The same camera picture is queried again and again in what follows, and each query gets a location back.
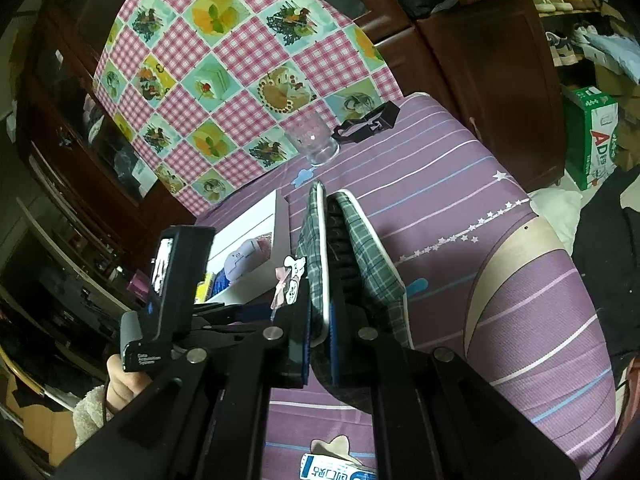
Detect brown wooden wardrobe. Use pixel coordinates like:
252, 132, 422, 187
414, 0, 569, 194

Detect black plastic bracket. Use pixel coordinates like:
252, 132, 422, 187
332, 101, 402, 144

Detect dark wooden cabinet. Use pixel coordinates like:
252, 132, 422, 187
0, 0, 201, 321

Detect white bear tag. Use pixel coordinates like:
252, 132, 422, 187
270, 255, 307, 311

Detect white cardboard box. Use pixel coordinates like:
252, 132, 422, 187
197, 189, 292, 307

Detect pink checkered printed cloth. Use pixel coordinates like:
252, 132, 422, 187
92, 0, 404, 216

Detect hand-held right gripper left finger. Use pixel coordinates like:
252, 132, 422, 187
55, 292, 315, 480

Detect beige slippers pair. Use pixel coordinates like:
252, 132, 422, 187
526, 0, 577, 14

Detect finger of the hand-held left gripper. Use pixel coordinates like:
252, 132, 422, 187
192, 302, 275, 325
171, 322, 268, 350

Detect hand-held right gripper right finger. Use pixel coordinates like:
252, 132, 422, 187
326, 287, 582, 480

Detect dark clothing pile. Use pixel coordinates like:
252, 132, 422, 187
571, 165, 640, 363

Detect green plaid slipper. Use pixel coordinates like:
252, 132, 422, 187
295, 180, 335, 347
312, 189, 414, 412

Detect clear glass cup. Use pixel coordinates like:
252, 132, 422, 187
284, 109, 341, 167

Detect blue and white toothpaste box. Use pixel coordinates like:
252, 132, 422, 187
299, 452, 378, 480

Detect white and blue sneakers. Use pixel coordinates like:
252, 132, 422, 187
544, 22, 597, 67

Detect white pillow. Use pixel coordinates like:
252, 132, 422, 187
529, 188, 584, 254

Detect green and white carton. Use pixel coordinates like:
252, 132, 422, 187
562, 85, 622, 192

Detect person's left hand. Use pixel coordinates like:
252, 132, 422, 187
106, 354, 153, 415

